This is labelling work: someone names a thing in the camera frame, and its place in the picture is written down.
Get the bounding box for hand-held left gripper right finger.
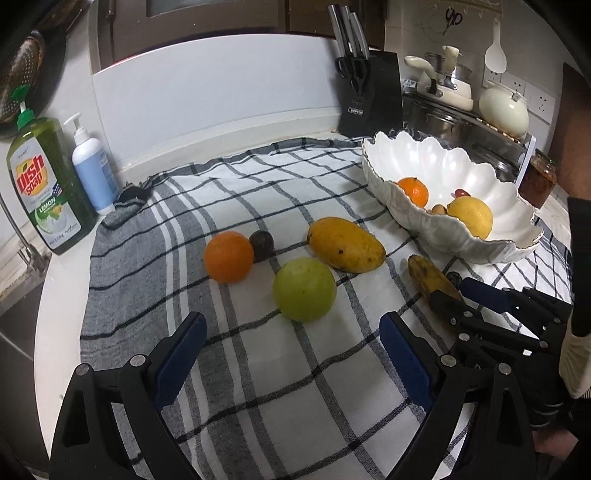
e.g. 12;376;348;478
379;311;539;480

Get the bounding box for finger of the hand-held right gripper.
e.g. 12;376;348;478
429;292;552;365
458;277;573;342

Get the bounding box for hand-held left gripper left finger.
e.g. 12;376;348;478
50;311;208;480

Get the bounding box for spotted banana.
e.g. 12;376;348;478
406;255;465;305

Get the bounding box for large yellow citrus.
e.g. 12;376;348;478
447;196;494;241

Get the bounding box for orange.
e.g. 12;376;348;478
397;177;429;208
204;231;256;284

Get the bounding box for green apple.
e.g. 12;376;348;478
272;257;338;322

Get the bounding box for yellow mango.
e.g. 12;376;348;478
307;217;387;273

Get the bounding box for white scalloped bowl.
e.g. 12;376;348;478
361;130;546;265

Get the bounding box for dark purple plum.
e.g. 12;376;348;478
249;230;275;264

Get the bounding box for person's right forearm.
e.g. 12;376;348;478
558;196;591;400

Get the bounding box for person's right hand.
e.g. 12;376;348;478
533;427;585;464

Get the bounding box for grey white checked cloth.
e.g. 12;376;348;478
79;136;575;480

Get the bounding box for glass jar of red sauce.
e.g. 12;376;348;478
517;148;558;208

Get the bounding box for steel pan with lid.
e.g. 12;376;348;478
466;138;522;181

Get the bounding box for white grey counter rack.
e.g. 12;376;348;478
402;90;536;185

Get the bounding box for woven trivet mat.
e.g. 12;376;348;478
478;117;527;141

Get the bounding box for steel sink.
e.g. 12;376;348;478
0;258;51;370

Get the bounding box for large steel pot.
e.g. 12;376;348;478
403;95;467;141

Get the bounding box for brown wooden cutting board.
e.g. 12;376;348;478
549;62;591;201

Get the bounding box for cream ceramic casserole pot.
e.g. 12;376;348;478
478;85;530;138

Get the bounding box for chrome faucet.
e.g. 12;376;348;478
0;194;51;278

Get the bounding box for cream saucepan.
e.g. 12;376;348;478
404;55;475;112

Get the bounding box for white blue pump bottle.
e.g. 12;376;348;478
63;113;121;215

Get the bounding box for green dish soap bottle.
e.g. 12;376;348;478
6;85;98;256

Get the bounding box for black knife block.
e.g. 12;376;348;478
338;51;404;136

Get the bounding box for white rice paddle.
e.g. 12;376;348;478
484;18;508;73

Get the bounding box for black kitchen scissors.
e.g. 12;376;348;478
335;55;371;95

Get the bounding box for small hanging scissors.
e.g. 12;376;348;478
444;7;464;37

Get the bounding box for hanging metal strainer pan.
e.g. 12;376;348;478
0;28;70;139

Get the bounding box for brass perforated colander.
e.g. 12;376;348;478
0;30;47;125

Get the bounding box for brown framed window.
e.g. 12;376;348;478
88;0;384;75

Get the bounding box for white wall socket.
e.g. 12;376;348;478
501;73;528;100
526;87;556;124

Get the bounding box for steel pot with cream handle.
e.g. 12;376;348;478
425;45;474;90

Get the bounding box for steel handle knife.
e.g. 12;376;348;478
339;6;363;58
327;4;352;58
351;13;370;60

